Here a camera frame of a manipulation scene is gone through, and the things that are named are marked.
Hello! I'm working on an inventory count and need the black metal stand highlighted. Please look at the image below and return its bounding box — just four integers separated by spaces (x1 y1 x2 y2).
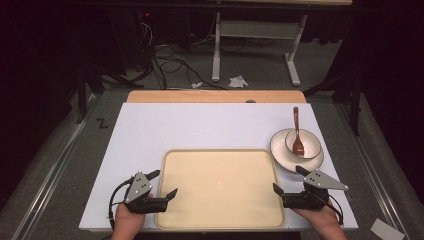
302 65 365 137
75 62 145 125

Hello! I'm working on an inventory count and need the white board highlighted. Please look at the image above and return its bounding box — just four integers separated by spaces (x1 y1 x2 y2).
78 102 360 232

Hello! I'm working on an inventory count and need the white round plate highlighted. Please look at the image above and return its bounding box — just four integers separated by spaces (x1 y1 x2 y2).
269 127 325 174

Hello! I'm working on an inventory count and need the brown wooden spoon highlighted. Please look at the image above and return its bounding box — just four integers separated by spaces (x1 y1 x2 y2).
291 106 306 159

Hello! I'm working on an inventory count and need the person's right hand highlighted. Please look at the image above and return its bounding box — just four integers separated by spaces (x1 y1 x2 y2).
292 199 349 240

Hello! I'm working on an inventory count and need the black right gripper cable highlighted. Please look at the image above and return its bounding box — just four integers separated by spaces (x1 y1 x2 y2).
318 191 345 228

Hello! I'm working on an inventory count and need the person's left hand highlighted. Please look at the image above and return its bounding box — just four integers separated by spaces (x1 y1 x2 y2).
110 194 155 240

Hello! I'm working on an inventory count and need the white metal desk frame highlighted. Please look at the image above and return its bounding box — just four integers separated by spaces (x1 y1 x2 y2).
211 0 354 88

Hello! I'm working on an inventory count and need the metal floor rail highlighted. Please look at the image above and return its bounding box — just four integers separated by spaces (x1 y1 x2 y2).
10 93 102 240
334 102 412 240

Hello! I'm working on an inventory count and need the cream plastic tray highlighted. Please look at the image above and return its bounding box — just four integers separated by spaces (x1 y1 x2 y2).
154 148 287 231

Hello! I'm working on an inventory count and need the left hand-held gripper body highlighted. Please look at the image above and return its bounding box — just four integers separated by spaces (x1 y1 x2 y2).
123 171 168 215

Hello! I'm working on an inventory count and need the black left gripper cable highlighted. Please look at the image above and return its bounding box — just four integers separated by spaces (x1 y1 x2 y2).
107 177 136 231

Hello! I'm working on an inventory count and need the white bowl with dark rim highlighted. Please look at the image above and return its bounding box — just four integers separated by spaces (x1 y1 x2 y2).
285 128 323 160

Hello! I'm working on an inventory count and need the bundle of black floor cables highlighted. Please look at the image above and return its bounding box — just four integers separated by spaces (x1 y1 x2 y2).
137 19 228 91

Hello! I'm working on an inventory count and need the flat white paper sheet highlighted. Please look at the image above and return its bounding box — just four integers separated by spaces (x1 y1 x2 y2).
369 217 406 240

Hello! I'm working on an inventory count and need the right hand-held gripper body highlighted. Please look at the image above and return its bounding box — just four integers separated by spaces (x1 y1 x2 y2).
282 169 350 211

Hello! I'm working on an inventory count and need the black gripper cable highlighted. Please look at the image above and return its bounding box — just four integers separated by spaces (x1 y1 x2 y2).
107 177 136 231
318 191 345 228

